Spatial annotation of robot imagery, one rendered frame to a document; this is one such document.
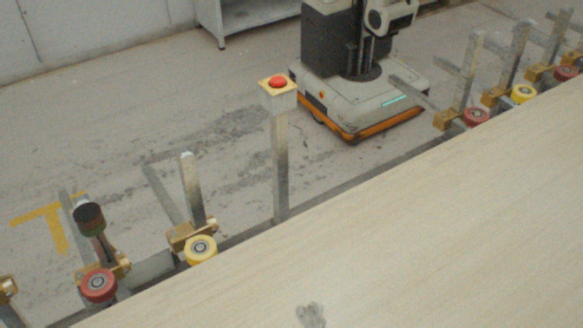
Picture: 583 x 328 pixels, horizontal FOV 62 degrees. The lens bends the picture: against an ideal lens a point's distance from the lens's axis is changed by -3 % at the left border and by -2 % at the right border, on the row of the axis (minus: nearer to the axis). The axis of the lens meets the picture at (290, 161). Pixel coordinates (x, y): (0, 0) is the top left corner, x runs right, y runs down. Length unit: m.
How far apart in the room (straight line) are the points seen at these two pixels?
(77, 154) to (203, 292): 2.04
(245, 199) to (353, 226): 1.36
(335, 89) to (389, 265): 1.76
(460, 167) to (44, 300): 1.83
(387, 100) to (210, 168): 1.06
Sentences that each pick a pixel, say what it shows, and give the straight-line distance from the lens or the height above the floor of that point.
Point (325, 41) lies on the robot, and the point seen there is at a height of 0.55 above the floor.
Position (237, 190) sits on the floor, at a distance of 2.64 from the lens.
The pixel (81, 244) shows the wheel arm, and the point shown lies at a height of 0.86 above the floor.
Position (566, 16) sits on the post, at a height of 1.08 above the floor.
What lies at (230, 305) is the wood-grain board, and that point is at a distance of 1.16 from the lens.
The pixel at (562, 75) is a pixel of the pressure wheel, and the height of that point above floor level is 0.90.
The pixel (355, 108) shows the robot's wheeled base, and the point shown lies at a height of 0.28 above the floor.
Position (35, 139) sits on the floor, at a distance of 3.34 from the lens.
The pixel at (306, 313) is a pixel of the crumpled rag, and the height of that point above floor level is 0.91.
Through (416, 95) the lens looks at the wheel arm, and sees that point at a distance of 1.89.
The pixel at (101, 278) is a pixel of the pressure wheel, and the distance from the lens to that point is 1.27.
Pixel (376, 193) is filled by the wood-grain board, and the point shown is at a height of 0.90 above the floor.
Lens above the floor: 1.89
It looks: 43 degrees down
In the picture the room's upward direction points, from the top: 1 degrees counter-clockwise
